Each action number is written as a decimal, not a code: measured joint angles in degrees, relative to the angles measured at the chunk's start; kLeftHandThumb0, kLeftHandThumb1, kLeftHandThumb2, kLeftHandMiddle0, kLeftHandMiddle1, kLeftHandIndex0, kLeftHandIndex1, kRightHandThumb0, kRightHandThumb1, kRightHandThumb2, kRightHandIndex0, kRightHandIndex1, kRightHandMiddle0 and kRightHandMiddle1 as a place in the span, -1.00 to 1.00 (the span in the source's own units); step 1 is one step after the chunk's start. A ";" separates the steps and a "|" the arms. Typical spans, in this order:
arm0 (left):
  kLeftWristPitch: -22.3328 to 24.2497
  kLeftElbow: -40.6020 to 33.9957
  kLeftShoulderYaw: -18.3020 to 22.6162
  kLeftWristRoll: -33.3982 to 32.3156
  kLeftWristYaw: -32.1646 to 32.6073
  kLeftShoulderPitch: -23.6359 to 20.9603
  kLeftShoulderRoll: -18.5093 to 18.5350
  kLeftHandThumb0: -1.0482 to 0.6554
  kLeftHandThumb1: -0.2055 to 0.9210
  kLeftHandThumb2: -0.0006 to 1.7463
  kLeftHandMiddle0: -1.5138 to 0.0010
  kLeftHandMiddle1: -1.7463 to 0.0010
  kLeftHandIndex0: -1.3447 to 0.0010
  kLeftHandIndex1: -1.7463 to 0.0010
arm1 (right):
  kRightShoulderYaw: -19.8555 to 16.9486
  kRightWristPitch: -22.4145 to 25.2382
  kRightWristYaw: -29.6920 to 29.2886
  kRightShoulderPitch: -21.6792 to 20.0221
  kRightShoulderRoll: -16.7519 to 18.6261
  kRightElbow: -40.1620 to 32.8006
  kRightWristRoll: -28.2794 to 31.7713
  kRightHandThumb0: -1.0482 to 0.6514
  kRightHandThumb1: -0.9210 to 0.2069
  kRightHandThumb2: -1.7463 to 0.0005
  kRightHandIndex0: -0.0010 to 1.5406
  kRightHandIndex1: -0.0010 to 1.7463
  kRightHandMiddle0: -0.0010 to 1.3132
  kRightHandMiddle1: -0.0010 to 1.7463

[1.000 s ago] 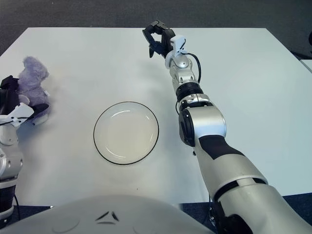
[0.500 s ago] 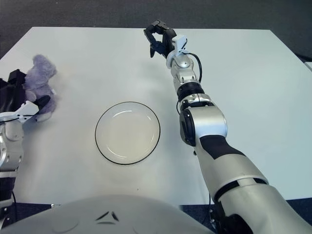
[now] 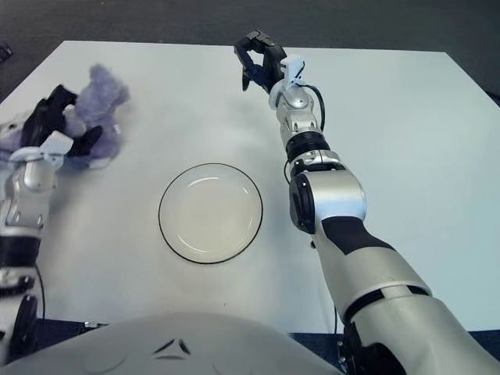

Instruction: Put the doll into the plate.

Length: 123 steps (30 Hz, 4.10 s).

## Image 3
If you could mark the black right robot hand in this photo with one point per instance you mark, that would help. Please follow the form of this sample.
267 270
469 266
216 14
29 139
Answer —
269 66

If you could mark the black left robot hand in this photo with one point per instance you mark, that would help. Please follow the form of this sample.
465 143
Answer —
39 125

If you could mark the purple plush bunny doll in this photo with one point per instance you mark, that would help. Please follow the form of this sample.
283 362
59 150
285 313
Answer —
103 101

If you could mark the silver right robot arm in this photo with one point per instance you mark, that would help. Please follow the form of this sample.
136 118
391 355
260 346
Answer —
336 207

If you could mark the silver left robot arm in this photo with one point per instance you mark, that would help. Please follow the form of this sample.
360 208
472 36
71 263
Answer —
27 195

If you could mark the white plate with black rim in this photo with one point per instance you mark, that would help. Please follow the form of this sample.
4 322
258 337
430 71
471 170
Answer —
211 215

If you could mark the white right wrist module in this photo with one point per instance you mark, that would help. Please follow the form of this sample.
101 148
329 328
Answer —
292 68

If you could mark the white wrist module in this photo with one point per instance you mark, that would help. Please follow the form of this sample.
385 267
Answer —
56 145
292 68

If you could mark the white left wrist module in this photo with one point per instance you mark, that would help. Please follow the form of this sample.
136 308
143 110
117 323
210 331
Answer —
56 145

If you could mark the grey robot torso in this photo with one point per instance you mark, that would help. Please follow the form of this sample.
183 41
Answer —
176 343

